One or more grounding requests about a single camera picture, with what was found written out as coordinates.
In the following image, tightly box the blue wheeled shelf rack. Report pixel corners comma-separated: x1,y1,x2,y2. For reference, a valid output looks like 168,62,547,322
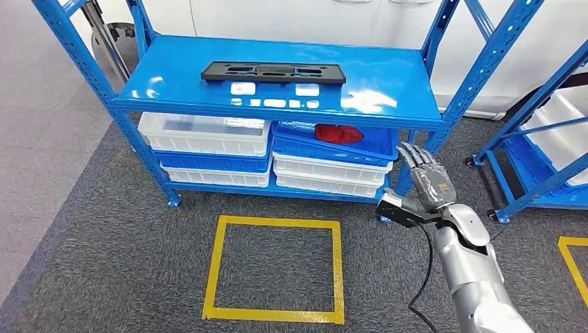
464,39,588,225

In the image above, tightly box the large blue plastic bin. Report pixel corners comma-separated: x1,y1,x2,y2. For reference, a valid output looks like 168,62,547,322
503,135,588,198

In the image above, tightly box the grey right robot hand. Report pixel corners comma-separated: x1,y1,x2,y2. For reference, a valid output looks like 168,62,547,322
395,142,458,214

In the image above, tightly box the black plastic plate holder part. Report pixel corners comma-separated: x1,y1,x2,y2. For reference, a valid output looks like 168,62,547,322
201,61,347,85

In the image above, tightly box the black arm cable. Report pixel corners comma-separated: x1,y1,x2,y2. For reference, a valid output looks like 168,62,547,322
408,223,440,333

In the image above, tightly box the blue metal shelf rack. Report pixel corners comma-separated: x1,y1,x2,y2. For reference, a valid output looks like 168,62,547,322
31,0,545,223

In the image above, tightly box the red tail light part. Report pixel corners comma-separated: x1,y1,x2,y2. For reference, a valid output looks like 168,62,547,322
314,123,365,145

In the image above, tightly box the white car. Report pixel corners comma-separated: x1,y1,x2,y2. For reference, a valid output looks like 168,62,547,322
92,0,588,121

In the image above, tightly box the large white plastic bin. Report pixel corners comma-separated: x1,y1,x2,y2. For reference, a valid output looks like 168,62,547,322
548,85,588,134
521,110,588,187

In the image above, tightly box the grey metal stand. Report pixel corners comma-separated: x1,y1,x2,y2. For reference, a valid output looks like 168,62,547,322
80,0,133,85

